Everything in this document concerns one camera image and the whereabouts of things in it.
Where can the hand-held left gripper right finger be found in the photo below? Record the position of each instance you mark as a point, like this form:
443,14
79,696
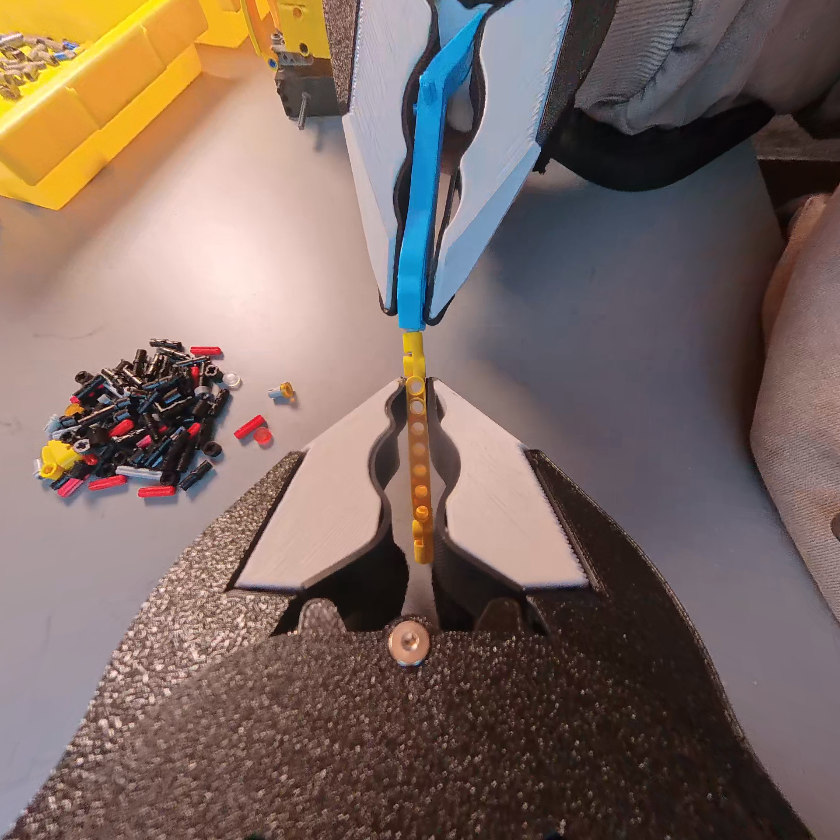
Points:
512,518

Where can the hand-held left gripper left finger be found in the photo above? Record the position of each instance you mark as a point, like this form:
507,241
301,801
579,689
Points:
315,518

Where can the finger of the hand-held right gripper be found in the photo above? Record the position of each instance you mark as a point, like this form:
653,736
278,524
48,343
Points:
512,131
380,131

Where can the blue brick separator tool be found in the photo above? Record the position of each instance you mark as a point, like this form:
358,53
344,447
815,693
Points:
423,197

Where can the yellow brick robot model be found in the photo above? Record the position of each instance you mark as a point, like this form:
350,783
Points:
295,59

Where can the yellow perforated brick beam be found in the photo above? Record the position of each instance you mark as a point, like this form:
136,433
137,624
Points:
418,446

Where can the person's right forearm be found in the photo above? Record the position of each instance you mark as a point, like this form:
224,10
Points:
689,59

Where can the grey desk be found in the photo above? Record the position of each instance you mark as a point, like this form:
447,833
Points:
623,361

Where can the red round stud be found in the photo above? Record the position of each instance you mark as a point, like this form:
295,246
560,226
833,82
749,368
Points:
262,436

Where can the red connector pin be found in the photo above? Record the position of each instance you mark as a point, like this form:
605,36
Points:
249,426

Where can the yellow plastic parts bin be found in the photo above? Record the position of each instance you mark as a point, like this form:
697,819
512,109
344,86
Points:
85,98
223,26

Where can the pile of small connector pins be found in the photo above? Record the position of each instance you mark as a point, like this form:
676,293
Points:
138,420

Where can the scattered blue grey brick pieces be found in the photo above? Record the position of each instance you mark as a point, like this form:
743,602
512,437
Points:
33,56

